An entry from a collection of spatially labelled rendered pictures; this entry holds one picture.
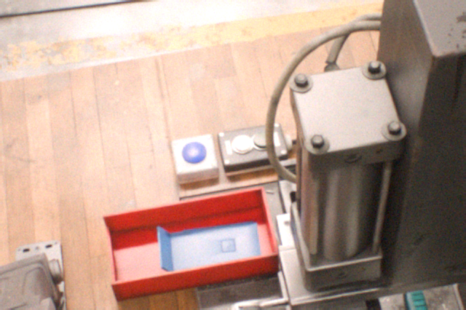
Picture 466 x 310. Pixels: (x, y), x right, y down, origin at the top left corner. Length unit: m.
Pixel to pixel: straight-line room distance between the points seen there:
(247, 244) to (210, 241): 0.06
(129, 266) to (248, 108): 0.35
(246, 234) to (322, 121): 0.64
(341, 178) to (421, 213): 0.09
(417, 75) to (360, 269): 0.35
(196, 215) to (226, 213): 0.05
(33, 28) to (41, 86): 1.31
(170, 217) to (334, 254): 0.50
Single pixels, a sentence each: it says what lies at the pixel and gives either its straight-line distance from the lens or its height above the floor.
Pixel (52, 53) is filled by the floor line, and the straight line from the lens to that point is 2.97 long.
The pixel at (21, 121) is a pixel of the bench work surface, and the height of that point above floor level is 0.90.
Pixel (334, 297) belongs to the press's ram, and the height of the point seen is 1.18.
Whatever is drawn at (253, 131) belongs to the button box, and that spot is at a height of 0.93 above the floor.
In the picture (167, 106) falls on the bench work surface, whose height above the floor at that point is 0.90.
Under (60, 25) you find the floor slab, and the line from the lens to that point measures 3.03.
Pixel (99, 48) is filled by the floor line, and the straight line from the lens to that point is 2.95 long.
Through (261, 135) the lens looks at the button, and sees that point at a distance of 1.57.
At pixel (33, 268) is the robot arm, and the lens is 1.34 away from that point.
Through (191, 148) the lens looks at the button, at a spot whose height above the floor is 0.94.
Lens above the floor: 2.24
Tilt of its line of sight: 57 degrees down
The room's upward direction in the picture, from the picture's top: 6 degrees counter-clockwise
